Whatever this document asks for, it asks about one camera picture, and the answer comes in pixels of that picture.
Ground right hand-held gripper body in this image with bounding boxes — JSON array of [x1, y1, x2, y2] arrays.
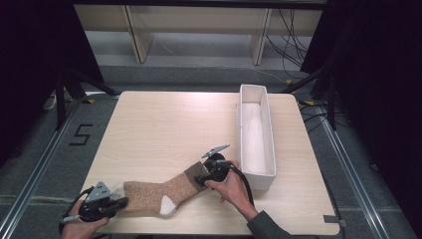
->
[[200, 142, 231, 183]]

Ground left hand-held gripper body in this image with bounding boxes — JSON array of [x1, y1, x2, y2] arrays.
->
[[78, 180, 117, 223]]

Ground brown sock with white toe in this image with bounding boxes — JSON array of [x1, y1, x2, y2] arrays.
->
[[111, 160, 213, 218]]

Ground person's right hand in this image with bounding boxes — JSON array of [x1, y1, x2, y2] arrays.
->
[[204, 160, 259, 221]]

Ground person's left hand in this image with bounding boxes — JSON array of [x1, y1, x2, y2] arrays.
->
[[61, 199, 111, 239]]

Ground long white fabric storage box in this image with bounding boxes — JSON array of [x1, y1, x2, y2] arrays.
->
[[236, 83, 278, 192]]

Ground black metal stand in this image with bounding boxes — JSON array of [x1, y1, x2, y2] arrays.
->
[[54, 65, 119, 131], [280, 65, 338, 131]]

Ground grey tape strip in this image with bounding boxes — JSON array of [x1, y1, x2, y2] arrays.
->
[[322, 214, 348, 229]]

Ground cream wooden shelf unit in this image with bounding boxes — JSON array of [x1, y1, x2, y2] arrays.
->
[[73, 3, 324, 67]]

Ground dark curtain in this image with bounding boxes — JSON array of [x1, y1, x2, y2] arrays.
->
[[300, 0, 422, 233], [0, 0, 105, 167]]

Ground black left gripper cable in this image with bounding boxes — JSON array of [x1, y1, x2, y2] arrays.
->
[[58, 185, 96, 235]]

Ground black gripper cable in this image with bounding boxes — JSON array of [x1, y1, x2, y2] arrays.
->
[[216, 159, 256, 207], [58, 185, 96, 235]]

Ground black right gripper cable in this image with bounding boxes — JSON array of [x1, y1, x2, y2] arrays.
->
[[216, 159, 256, 207]]

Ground aluminium floor rail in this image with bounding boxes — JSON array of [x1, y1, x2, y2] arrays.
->
[[315, 105, 390, 239], [0, 98, 84, 232]]

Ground black floor cables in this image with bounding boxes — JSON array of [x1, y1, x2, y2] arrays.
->
[[297, 103, 349, 134]]

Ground black hanging cables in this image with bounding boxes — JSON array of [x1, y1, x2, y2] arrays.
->
[[265, 8, 314, 72]]

